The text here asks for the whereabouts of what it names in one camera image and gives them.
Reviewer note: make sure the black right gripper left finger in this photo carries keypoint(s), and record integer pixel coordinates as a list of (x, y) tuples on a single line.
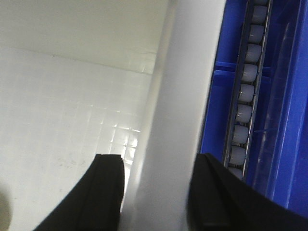
[(95, 201)]

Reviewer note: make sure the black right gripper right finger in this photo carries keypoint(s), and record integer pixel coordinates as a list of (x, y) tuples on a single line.
[(219, 201)]

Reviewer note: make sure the white plastic tote box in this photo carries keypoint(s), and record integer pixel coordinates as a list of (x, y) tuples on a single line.
[(86, 77)]

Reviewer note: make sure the blue plastic bin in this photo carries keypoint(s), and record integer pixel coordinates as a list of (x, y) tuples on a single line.
[(278, 163)]

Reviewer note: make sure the roller conveyor rail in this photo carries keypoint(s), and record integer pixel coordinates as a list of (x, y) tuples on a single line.
[(245, 92)]

